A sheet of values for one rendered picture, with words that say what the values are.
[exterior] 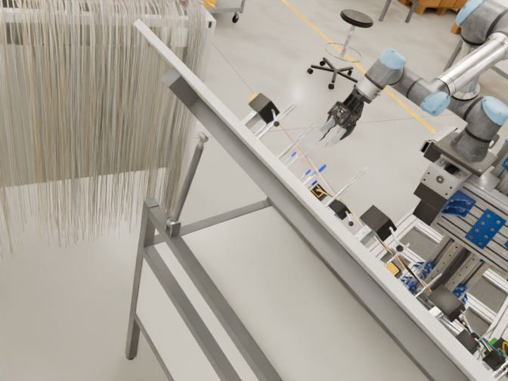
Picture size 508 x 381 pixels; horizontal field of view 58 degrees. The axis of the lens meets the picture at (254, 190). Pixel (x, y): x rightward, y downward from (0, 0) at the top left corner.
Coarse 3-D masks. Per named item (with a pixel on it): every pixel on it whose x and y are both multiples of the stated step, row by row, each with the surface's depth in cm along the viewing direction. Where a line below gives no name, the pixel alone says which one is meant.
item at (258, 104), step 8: (256, 96) 105; (264, 96) 104; (256, 104) 103; (264, 104) 102; (272, 104) 102; (256, 112) 103; (264, 112) 102; (272, 112) 102; (248, 120) 104; (256, 120) 104; (264, 120) 104; (248, 128) 104
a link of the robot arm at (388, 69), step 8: (392, 48) 138; (384, 56) 138; (392, 56) 136; (400, 56) 136; (376, 64) 139; (384, 64) 137; (392, 64) 137; (400, 64) 137; (368, 72) 141; (376, 72) 139; (384, 72) 138; (392, 72) 138; (400, 72) 141; (376, 80) 140; (384, 80) 139; (392, 80) 142
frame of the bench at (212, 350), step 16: (240, 208) 189; (256, 208) 191; (192, 224) 176; (208, 224) 178; (160, 240) 166; (144, 256) 162; (160, 256) 161; (160, 272) 156; (176, 288) 153; (176, 304) 150; (192, 320) 145; (128, 336) 203; (144, 336) 184; (208, 336) 142; (128, 352) 209; (208, 352) 139; (224, 368) 136
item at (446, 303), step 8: (440, 288) 111; (432, 296) 111; (440, 296) 110; (448, 296) 109; (456, 296) 108; (432, 304) 113; (440, 304) 109; (448, 304) 108; (456, 304) 107; (432, 312) 110; (440, 312) 110; (448, 312) 107; (456, 312) 108; (472, 336) 104
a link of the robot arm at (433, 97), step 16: (496, 32) 147; (480, 48) 145; (496, 48) 144; (464, 64) 142; (480, 64) 143; (416, 80) 142; (432, 80) 142; (448, 80) 140; (464, 80) 142; (416, 96) 141; (432, 96) 138; (448, 96) 138; (432, 112) 139
